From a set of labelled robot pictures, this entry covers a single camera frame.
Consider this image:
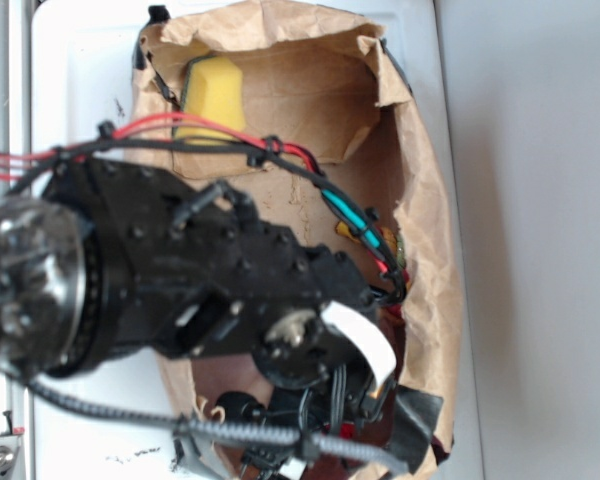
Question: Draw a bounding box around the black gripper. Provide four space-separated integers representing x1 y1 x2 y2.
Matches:
214 364 395 479

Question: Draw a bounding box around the grey braided cable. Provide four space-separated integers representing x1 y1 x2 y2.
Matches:
29 374 411 476

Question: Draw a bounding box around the aluminium frame rail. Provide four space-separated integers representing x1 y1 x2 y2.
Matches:
0 1 37 479

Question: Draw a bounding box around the multicoloured twisted rope toy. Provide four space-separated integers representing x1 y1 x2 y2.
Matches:
335 220 412 323

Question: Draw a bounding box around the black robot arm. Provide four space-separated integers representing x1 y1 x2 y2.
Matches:
0 158 401 472

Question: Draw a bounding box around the brown paper bag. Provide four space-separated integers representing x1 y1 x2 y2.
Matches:
132 1 462 479

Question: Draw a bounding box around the red black wire bundle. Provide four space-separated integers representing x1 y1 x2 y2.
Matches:
0 112 412 307

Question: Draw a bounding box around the yellow green sponge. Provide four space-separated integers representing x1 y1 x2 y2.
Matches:
181 56 246 131

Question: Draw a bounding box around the white ribbon cable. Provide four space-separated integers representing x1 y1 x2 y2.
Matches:
323 301 397 385

